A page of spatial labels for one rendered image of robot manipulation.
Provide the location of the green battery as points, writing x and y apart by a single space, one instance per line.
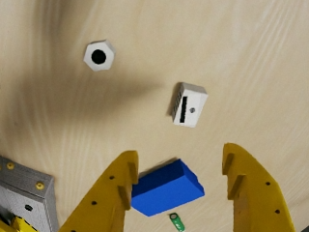
177 222

